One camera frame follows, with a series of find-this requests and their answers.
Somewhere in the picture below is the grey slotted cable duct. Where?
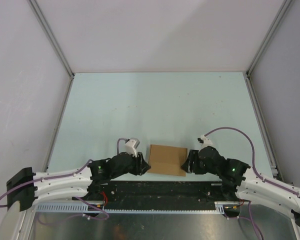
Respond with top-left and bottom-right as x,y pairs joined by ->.
35,201 -> 225,215

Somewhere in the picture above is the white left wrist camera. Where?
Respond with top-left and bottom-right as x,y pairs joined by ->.
124,138 -> 140,158

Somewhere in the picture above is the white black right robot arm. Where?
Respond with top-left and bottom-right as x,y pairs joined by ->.
181,146 -> 300,227

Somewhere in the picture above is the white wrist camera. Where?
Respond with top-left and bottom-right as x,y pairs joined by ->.
124,138 -> 140,158
197,134 -> 214,148

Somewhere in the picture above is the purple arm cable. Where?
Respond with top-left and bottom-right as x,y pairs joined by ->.
0,137 -> 131,209
203,127 -> 300,201

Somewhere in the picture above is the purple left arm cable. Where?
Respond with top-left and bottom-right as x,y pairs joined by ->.
0,137 -> 131,209

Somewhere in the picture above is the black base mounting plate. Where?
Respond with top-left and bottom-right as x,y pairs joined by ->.
82,181 -> 239,203

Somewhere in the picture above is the left aluminium frame post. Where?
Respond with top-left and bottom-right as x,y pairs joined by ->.
27,0 -> 75,78

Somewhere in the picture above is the aluminium frame post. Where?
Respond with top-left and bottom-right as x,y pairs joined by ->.
27,0 -> 75,78
245,0 -> 295,77

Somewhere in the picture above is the brown cardboard box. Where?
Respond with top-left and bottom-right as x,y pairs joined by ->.
147,144 -> 188,177

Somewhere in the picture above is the right aluminium frame post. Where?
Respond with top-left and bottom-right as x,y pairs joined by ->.
245,0 -> 295,77

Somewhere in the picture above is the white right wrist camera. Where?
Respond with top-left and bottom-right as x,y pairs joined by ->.
197,134 -> 214,148

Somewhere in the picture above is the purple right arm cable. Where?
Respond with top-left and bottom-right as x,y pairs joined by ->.
203,127 -> 300,201

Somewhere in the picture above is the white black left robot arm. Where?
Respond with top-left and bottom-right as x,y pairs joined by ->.
3,152 -> 151,211

